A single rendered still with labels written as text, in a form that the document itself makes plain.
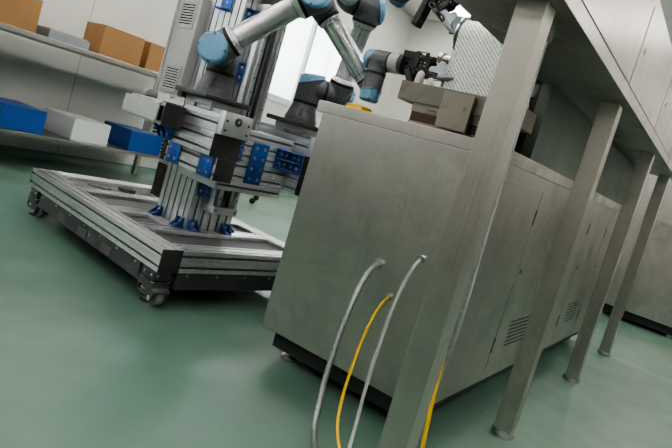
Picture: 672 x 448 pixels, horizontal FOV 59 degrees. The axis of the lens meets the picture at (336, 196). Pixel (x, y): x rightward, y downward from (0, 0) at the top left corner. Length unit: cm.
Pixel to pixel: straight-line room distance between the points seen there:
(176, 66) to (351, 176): 123
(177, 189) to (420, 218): 133
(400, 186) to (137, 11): 399
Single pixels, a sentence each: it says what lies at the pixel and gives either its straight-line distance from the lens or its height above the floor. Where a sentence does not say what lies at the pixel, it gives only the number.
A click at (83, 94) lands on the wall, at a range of 529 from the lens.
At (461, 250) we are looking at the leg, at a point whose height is 65.
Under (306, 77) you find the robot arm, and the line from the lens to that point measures 272.
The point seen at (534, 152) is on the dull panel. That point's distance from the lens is 199.
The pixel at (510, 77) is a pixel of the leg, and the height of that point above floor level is 99.
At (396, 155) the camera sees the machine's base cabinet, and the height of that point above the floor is 79.
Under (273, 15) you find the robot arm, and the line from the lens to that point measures 225.
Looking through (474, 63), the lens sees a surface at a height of 116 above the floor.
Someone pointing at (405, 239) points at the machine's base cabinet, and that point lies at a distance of 179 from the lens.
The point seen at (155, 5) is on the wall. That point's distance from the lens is 558.
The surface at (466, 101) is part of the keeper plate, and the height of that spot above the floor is 100.
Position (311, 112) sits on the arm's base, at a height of 88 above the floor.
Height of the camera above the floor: 78
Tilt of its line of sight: 5 degrees down
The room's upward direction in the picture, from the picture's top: 16 degrees clockwise
